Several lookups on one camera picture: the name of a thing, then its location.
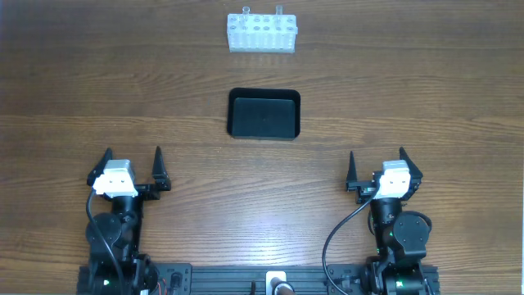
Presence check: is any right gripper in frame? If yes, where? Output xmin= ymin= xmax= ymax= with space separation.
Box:
xmin=346 ymin=146 xmax=424 ymax=205

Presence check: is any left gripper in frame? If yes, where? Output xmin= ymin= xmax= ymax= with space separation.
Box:
xmin=86 ymin=146 xmax=172 ymax=201

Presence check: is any black tray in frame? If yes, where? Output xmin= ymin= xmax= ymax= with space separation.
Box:
xmin=226 ymin=87 xmax=302 ymax=142

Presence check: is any white test tube rack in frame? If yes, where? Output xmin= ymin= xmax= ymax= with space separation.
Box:
xmin=227 ymin=13 xmax=299 ymax=54

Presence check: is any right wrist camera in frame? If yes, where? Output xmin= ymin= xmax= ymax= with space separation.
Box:
xmin=374 ymin=160 xmax=412 ymax=200

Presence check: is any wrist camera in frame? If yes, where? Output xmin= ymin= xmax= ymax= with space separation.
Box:
xmin=92 ymin=159 xmax=139 ymax=200
xmin=374 ymin=160 xmax=412 ymax=200

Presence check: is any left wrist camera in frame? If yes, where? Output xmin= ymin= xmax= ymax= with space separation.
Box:
xmin=92 ymin=159 xmax=139 ymax=200

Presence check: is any black cable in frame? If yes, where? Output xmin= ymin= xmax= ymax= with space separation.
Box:
xmin=321 ymin=186 xmax=382 ymax=290
xmin=84 ymin=188 xmax=126 ymax=295

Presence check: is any mounting rail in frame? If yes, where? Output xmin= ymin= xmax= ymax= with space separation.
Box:
xmin=76 ymin=262 xmax=441 ymax=295

